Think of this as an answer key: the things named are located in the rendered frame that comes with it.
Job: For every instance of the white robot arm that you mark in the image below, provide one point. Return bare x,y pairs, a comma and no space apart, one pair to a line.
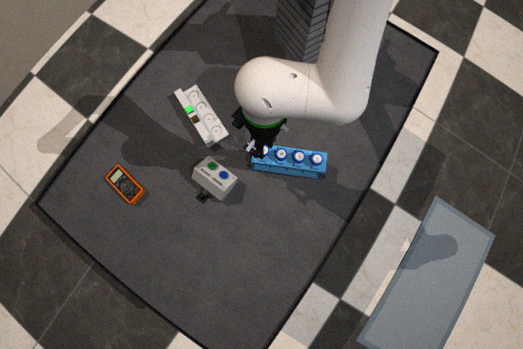
334,91

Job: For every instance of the black table edge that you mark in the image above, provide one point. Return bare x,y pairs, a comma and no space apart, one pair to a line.
119,95

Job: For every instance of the white button panel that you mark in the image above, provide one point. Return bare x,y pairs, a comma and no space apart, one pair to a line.
214,179

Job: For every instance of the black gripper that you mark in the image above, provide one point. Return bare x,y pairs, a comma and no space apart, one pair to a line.
255,148

